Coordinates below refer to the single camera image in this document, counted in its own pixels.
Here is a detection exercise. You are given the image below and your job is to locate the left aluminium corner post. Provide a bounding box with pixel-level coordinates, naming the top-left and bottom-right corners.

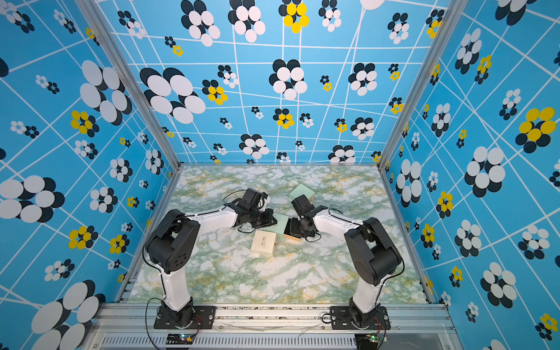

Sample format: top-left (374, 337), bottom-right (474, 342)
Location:
top-left (76, 1), bottom-right (181, 172)

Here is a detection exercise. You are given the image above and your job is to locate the cream drawer jewelry box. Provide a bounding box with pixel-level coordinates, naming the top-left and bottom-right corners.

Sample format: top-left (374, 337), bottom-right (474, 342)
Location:
top-left (251, 230), bottom-right (277, 257)

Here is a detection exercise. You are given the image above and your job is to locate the aluminium corner post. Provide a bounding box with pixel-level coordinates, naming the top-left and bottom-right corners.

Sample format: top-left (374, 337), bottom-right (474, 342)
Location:
top-left (76, 1), bottom-right (181, 172)
top-left (379, 0), bottom-right (468, 171)

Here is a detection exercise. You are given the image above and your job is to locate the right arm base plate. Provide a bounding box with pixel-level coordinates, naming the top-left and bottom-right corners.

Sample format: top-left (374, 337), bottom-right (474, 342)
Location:
top-left (328, 306), bottom-right (392, 332)

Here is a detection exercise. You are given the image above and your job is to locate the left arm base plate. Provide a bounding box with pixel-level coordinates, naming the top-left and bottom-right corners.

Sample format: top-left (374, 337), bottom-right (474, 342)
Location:
top-left (154, 304), bottom-right (217, 330)

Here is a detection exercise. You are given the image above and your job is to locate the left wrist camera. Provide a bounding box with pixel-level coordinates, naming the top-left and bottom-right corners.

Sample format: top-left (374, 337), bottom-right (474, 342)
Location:
top-left (239, 188), bottom-right (268, 211)

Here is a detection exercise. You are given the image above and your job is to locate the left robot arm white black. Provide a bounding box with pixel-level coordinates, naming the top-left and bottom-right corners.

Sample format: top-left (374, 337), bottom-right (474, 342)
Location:
top-left (145, 206), bottom-right (277, 312)

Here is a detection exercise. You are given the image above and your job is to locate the mint jewelry box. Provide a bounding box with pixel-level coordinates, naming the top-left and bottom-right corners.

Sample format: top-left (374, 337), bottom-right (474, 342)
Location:
top-left (263, 213), bottom-right (301, 243)
top-left (289, 184), bottom-right (315, 201)

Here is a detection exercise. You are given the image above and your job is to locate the right aluminium corner post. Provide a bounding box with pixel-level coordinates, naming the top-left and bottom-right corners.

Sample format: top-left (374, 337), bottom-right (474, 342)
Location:
top-left (379, 0), bottom-right (468, 171)

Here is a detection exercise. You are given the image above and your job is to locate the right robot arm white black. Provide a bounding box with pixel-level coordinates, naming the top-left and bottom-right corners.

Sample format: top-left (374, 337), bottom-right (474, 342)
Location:
top-left (284, 206), bottom-right (404, 314)

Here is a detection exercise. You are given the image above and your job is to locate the aluminium front rail frame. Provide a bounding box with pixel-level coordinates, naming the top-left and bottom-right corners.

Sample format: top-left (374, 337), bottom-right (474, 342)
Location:
top-left (83, 303), bottom-right (463, 349)

